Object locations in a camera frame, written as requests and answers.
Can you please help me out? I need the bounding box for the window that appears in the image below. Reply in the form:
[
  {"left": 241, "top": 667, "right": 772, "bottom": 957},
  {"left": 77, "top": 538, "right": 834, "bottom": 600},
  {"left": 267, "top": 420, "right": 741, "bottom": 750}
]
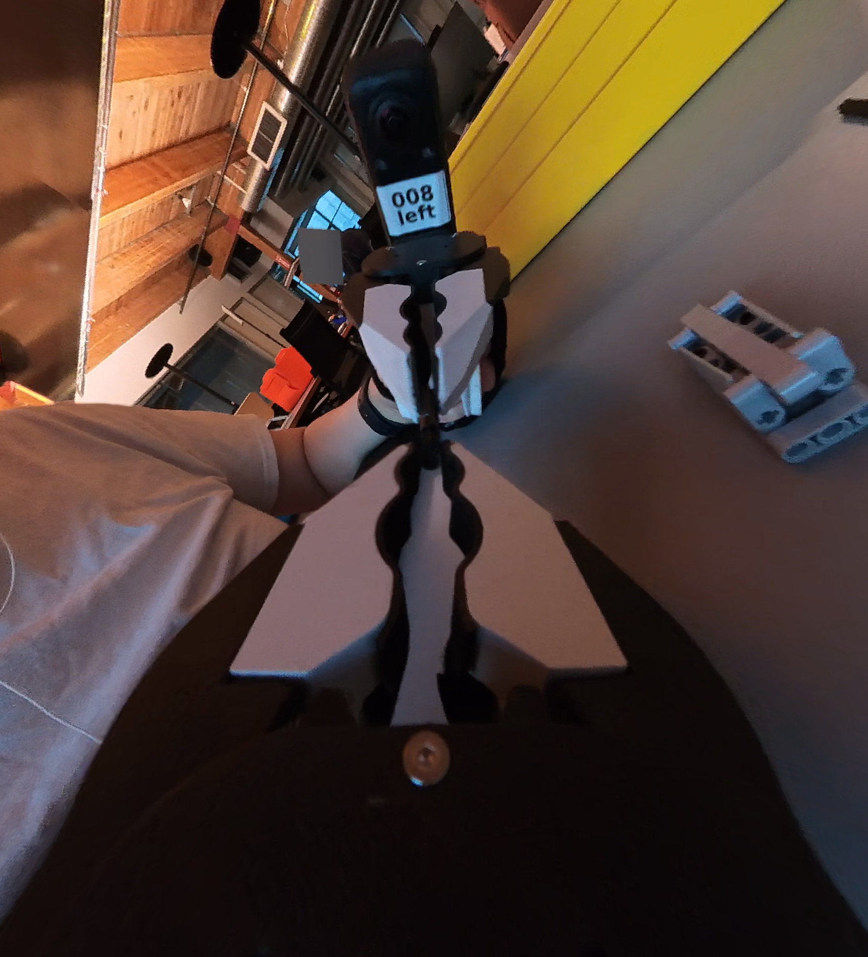
[{"left": 293, "top": 189, "right": 366, "bottom": 302}]

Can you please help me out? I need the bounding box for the grey desk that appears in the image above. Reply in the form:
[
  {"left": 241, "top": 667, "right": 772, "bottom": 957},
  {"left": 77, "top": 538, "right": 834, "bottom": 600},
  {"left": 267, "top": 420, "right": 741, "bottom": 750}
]
[{"left": 445, "top": 0, "right": 868, "bottom": 957}]

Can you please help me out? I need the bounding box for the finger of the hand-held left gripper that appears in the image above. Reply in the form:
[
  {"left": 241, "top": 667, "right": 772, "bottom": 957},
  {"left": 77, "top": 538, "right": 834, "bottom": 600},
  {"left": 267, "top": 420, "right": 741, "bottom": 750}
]
[
  {"left": 428, "top": 268, "right": 496, "bottom": 421},
  {"left": 359, "top": 284, "right": 426, "bottom": 421}
]

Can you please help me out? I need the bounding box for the yellow partition panel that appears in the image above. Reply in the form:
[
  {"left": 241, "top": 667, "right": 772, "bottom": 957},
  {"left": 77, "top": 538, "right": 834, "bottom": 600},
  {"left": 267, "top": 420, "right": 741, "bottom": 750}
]
[{"left": 445, "top": 0, "right": 790, "bottom": 284}]

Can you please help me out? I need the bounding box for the person's white t-shirt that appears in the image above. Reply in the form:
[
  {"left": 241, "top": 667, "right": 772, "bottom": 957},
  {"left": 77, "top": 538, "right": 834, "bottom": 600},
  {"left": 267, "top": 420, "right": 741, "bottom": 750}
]
[{"left": 0, "top": 402, "right": 289, "bottom": 957}]

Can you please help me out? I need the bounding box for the white air vent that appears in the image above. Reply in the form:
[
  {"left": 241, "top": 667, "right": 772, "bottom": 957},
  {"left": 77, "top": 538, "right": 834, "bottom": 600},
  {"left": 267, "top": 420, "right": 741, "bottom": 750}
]
[{"left": 246, "top": 103, "right": 287, "bottom": 164}]

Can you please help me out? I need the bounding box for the metal ventilation duct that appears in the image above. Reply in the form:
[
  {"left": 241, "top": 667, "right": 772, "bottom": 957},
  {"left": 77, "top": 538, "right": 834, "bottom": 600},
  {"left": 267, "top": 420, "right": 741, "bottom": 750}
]
[{"left": 238, "top": 0, "right": 379, "bottom": 219}]

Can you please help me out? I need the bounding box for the person's left forearm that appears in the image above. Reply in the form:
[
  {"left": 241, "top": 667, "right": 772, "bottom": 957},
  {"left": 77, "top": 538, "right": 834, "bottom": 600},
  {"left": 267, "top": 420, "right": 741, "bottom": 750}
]
[{"left": 270, "top": 400, "right": 409, "bottom": 518}]

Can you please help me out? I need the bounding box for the orange chair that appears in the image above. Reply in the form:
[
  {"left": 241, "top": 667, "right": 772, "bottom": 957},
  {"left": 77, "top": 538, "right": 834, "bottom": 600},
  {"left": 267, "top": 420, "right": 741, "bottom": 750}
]
[{"left": 259, "top": 350, "right": 314, "bottom": 406}]

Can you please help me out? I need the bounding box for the grey toy brick assembly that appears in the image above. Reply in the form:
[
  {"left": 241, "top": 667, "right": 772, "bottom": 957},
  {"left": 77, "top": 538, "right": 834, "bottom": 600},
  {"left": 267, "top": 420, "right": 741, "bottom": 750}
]
[{"left": 667, "top": 290, "right": 868, "bottom": 466}]

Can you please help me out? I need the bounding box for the black wristband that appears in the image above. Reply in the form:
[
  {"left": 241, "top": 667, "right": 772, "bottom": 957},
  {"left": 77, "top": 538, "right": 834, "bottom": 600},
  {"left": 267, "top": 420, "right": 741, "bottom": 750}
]
[{"left": 359, "top": 376, "right": 407, "bottom": 436}]

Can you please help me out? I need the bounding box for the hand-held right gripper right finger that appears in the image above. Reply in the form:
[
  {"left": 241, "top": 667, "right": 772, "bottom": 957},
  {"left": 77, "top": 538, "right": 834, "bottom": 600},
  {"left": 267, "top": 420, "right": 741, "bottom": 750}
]
[{"left": 437, "top": 440, "right": 629, "bottom": 707}]

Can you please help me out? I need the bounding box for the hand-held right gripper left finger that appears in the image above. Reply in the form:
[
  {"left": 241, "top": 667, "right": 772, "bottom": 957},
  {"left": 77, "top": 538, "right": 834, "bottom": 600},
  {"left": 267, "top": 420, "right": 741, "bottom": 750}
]
[{"left": 229, "top": 441, "right": 426, "bottom": 707}]

